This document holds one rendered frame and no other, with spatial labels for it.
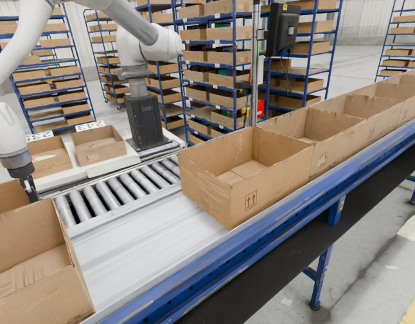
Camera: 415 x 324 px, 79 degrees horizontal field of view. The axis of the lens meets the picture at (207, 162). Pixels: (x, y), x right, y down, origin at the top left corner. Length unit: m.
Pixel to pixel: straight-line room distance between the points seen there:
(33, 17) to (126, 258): 0.85
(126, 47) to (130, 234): 1.12
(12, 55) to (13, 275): 0.70
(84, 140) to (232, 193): 1.48
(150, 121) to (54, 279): 1.27
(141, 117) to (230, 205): 1.10
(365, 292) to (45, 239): 1.69
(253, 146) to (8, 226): 0.90
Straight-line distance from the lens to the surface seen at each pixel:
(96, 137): 2.02
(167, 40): 1.52
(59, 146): 2.03
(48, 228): 0.86
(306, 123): 1.43
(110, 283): 0.74
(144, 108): 1.67
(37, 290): 0.59
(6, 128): 0.99
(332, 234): 1.24
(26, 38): 1.12
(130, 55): 1.64
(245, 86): 1.88
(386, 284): 2.01
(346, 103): 1.75
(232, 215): 0.75
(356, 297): 1.87
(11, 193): 1.36
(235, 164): 1.10
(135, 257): 0.77
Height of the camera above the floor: 1.43
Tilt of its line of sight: 28 degrees down
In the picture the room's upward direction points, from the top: 4 degrees counter-clockwise
